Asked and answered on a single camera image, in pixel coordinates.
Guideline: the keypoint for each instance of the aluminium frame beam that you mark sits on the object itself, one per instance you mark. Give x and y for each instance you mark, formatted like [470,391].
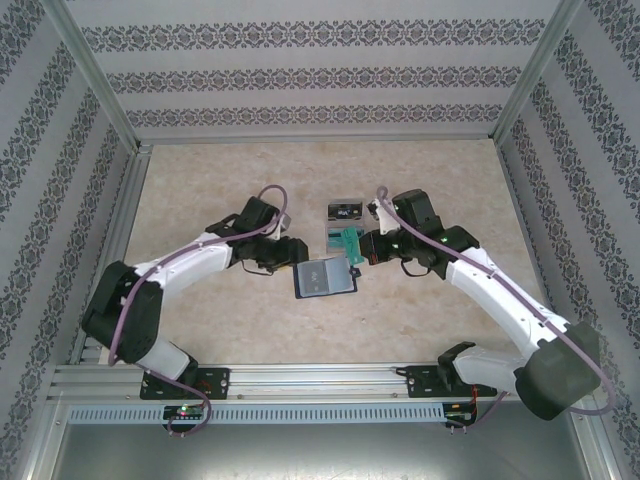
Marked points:
[320,140]

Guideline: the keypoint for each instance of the aluminium frame post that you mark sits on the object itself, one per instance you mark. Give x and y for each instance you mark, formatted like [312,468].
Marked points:
[95,65]
[540,65]

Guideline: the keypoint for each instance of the left controller circuit board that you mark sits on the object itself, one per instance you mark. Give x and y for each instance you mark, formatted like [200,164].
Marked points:
[185,412]

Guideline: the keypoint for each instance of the clear acrylic card box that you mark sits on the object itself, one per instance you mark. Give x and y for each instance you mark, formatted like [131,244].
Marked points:
[332,225]

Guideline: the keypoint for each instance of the black VIP credit card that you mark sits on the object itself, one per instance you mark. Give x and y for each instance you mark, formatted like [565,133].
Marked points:
[312,280]

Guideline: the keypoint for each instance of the black VIP cards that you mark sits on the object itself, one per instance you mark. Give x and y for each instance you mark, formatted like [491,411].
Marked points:
[345,211]

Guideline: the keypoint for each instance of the aluminium mounting rail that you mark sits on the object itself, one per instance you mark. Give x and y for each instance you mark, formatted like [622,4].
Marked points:
[320,382]

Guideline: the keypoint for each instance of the grey metal shelf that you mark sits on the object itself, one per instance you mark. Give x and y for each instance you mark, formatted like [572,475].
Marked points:
[320,455]

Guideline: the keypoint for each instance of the blue leather card holder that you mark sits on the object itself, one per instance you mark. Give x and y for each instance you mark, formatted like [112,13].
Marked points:
[335,280]

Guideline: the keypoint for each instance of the aluminium side floor rail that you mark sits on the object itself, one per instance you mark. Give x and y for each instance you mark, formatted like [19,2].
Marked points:
[125,210]

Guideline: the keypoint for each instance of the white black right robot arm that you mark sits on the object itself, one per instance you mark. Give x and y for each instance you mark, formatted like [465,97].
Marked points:
[500,300]

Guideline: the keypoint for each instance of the right controller circuit board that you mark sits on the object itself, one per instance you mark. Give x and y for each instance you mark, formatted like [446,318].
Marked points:
[460,415]

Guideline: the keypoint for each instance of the controller circuit board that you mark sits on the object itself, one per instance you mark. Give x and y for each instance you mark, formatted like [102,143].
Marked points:
[460,415]
[185,412]

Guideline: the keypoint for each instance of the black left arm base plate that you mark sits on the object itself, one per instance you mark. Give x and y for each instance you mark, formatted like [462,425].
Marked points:
[215,382]

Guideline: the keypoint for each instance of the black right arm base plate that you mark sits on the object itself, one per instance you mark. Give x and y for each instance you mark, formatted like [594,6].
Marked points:
[425,382]

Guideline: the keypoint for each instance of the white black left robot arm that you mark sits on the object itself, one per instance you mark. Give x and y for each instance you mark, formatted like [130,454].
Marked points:
[195,255]

